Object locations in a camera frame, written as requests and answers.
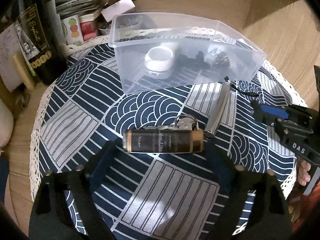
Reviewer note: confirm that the black and white box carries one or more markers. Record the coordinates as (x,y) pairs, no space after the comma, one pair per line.
(117,7)

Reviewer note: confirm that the cream candle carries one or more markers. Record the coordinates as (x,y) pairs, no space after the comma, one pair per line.
(23,71)

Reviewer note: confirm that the white round jar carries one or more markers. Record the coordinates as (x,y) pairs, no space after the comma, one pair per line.
(159,62)

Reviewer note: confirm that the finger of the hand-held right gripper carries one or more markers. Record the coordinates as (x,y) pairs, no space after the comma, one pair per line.
(272,111)

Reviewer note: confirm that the dark wine bottle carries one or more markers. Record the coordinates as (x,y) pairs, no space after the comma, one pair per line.
(42,37)

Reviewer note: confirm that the white rounded object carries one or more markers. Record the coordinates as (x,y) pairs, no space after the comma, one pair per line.
(5,125)

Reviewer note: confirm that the handwritten paper note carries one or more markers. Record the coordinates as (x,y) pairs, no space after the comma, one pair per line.
(8,52)

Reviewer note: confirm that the silver key bunch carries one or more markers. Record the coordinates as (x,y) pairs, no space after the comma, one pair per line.
(186,123)

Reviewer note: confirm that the small black object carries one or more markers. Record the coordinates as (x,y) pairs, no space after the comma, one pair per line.
(197,58)

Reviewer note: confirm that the macaron print box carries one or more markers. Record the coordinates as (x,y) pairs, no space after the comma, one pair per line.
(72,31)

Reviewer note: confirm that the blue white patterned tablecloth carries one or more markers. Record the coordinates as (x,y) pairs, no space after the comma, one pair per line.
(82,120)

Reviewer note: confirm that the person's right hand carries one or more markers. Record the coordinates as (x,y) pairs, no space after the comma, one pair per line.
(303,172)

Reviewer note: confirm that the red small box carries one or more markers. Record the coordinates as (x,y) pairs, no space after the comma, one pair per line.
(88,31)

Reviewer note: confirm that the brown gold-capped bottle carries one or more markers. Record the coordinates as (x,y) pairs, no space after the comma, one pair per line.
(160,142)

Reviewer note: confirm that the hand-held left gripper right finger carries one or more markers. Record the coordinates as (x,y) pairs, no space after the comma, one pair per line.
(226,163)

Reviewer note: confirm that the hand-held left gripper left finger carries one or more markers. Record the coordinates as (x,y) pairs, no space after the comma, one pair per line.
(99,160)

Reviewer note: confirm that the stack of papers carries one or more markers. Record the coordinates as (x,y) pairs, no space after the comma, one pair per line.
(77,6)

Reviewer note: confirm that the clear plastic storage box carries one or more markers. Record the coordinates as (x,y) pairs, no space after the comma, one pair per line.
(140,62)

